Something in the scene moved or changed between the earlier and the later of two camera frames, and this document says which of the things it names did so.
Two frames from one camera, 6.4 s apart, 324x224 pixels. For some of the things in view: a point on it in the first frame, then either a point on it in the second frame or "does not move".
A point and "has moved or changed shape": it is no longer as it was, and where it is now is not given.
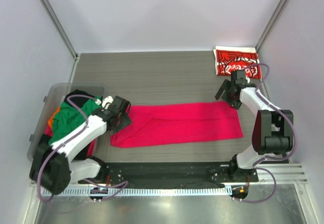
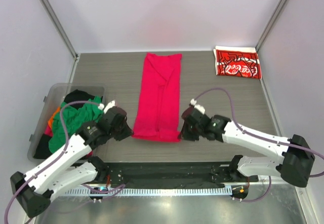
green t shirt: [67, 120] does not move
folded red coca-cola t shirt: [229, 59] does not move
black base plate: [214, 173] does not move
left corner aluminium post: [51, 12] does not move
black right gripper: [227, 85] -> [185, 135]
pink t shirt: [152, 124] has moved or changed shape
